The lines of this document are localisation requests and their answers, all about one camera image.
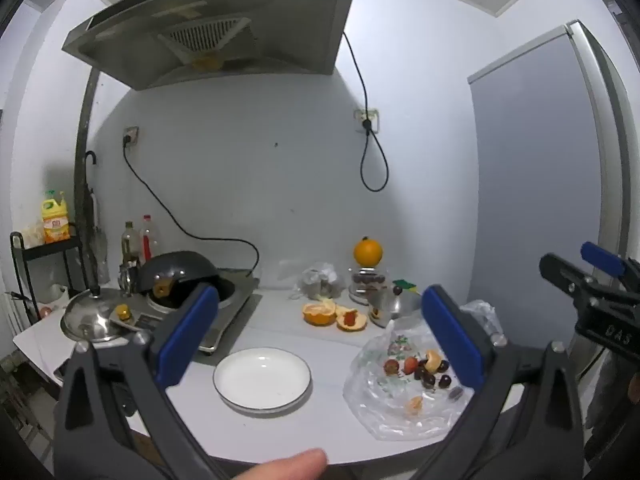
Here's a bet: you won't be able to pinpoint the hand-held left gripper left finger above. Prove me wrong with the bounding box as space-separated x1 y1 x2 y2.
52 282 236 480

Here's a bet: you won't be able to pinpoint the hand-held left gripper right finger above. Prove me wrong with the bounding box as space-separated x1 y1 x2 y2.
420 284 586 480

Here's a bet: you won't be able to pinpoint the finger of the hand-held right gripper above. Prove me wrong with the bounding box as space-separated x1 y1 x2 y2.
580 241 640 286
539 253 640 311

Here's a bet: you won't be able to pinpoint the white plate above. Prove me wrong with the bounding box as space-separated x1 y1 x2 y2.
213 347 312 416

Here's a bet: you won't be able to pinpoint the clear printed plastic bag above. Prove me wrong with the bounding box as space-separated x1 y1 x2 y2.
342 300 516 442

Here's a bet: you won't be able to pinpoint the person's left hand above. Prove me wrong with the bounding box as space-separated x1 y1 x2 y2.
227 449 328 480

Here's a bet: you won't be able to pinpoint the black induction cooker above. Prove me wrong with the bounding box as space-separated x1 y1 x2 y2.
127 267 263 356

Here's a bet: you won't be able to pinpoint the black wok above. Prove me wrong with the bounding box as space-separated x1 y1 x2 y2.
137 251 220 309

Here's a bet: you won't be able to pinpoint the small metal jar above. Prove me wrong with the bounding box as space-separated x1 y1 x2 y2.
118 260 141 296

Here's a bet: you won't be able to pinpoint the open orange peel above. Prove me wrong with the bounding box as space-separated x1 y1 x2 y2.
335 305 368 332

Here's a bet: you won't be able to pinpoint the steel pot lid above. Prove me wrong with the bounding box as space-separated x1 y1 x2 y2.
60 284 146 343

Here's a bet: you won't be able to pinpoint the red-capped clear bottle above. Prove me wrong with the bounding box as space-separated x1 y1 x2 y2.
140 215 160 263

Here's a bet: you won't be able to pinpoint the dark glass bottle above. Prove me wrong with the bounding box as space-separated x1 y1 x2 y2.
121 221 140 267

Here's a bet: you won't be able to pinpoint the grey refrigerator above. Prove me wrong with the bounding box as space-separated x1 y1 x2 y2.
467 20 640 341

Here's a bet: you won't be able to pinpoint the whole orange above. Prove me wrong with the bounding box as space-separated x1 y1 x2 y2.
353 236 384 267

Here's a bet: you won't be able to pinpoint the orange peel halves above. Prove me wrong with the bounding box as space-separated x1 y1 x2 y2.
301 299 337 327

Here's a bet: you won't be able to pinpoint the black umbrella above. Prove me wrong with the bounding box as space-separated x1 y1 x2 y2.
82 151 108 286

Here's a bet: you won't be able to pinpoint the black metal rack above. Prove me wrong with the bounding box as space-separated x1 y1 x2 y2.
10 222 101 333

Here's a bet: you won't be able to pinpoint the yellow oil bottle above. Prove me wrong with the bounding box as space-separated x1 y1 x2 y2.
41 190 71 245

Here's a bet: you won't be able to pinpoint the pale plastic packet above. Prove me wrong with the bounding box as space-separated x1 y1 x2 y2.
22 222 46 248

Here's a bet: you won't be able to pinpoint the grey vertical pipe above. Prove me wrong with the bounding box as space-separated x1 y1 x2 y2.
74 67 103 291

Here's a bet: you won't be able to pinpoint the steel pot with wooden handle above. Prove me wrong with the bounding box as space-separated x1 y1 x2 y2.
367 285 423 328

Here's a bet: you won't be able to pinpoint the black cooker power cable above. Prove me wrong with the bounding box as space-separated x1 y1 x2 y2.
122 135 260 286

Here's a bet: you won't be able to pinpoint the black range hood cable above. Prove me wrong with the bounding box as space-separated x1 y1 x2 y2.
342 32 390 192

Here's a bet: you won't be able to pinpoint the white wall socket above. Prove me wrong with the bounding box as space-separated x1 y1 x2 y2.
354 108 381 134

